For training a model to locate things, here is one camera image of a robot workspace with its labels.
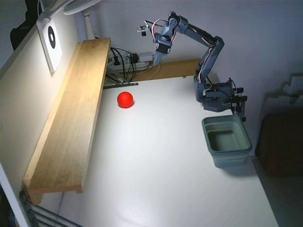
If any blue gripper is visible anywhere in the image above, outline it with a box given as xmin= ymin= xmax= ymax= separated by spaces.
xmin=153 ymin=21 xmax=178 ymax=67

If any red ball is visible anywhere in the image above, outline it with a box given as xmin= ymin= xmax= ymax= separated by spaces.
xmin=117 ymin=91 xmax=134 ymax=109

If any blue robot arm with base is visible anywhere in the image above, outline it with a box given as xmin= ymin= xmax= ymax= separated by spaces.
xmin=165 ymin=10 xmax=234 ymax=112

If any grey plastic container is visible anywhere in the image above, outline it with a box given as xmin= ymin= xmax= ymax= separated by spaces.
xmin=201 ymin=115 xmax=253 ymax=169

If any white power strip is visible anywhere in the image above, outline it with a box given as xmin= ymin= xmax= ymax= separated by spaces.
xmin=107 ymin=52 xmax=155 ymax=71

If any short wooden plank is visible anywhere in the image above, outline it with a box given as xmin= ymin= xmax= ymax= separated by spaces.
xmin=132 ymin=58 xmax=202 ymax=82

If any white desk lamp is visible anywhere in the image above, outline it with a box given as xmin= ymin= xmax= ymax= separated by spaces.
xmin=63 ymin=0 xmax=101 ymax=40

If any long wooden shelf board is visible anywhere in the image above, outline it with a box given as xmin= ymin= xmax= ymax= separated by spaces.
xmin=22 ymin=37 xmax=112 ymax=205

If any dark brown cabinet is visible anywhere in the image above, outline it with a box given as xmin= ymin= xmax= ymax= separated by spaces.
xmin=257 ymin=113 xmax=303 ymax=177

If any thin white cable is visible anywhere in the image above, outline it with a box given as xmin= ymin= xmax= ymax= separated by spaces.
xmin=150 ymin=63 xmax=162 ymax=80

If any black power cable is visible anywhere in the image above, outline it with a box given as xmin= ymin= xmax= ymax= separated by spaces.
xmin=110 ymin=47 xmax=127 ymax=82
xmin=125 ymin=53 xmax=140 ymax=82

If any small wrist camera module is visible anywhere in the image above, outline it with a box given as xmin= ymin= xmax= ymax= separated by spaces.
xmin=137 ymin=24 xmax=149 ymax=37

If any metal shelf bracket rail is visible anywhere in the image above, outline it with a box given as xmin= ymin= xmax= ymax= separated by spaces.
xmin=102 ymin=70 xmax=139 ymax=90

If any white card with black ring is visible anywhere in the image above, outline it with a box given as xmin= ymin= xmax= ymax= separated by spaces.
xmin=36 ymin=17 xmax=63 ymax=76

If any grey metal frame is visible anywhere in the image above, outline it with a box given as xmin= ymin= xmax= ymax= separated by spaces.
xmin=18 ymin=189 xmax=82 ymax=227

